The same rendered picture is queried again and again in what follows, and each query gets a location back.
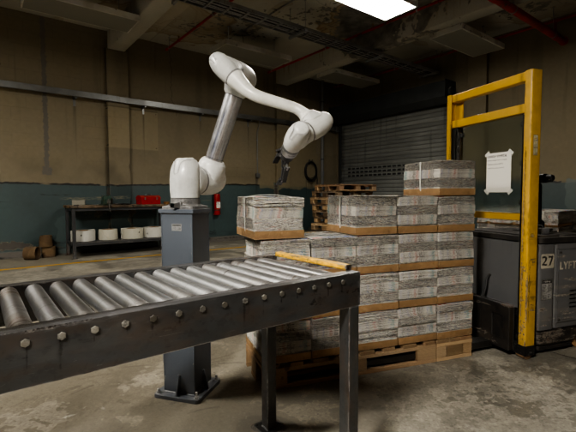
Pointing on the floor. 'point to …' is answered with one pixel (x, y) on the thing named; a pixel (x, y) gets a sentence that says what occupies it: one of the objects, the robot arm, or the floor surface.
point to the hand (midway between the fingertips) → (277, 172)
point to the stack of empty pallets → (333, 196)
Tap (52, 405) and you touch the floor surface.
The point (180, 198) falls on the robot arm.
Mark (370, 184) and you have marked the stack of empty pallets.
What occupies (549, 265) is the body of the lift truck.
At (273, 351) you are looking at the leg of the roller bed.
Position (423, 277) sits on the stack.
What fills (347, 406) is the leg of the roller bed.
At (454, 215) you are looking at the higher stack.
